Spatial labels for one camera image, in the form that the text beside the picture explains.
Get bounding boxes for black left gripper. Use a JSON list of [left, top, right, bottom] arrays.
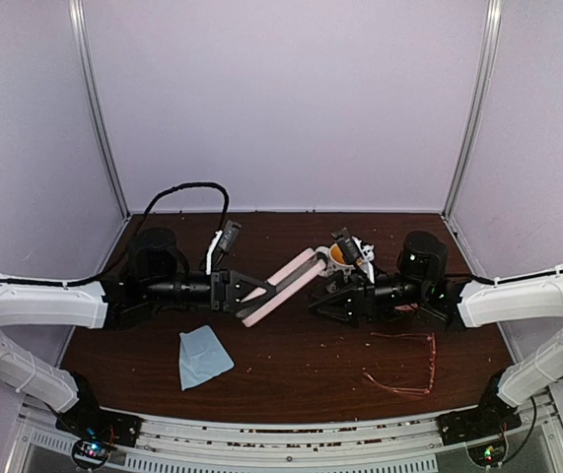
[[145, 267, 275, 313]]

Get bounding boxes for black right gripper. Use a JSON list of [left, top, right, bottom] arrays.
[[303, 270, 429, 330]]

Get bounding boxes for pink glasses case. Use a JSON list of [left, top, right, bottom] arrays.
[[240, 248, 325, 327]]

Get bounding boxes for light blue cleaning cloth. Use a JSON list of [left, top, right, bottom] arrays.
[[178, 325, 235, 391]]

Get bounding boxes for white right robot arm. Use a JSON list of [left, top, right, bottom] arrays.
[[310, 230, 563, 436]]

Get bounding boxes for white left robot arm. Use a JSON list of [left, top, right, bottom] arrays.
[[0, 228, 285, 438]]

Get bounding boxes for white floral mug yellow inside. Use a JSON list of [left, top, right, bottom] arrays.
[[316, 243, 359, 278]]

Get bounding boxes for rose gold wire glasses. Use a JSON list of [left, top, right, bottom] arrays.
[[362, 332, 437, 398]]

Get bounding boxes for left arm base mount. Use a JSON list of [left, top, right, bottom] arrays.
[[55, 410, 142, 471]]

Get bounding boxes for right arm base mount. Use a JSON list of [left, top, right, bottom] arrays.
[[437, 407, 522, 468]]

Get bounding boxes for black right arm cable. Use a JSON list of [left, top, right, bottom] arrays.
[[438, 263, 563, 290]]

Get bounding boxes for aluminium left corner post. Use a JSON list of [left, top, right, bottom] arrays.
[[68, 0, 130, 219]]

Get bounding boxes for aluminium corner post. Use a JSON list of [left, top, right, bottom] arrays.
[[68, 0, 130, 219], [441, 0, 503, 221]]

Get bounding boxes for aluminium right corner post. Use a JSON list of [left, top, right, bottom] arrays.
[[441, 0, 503, 221]]

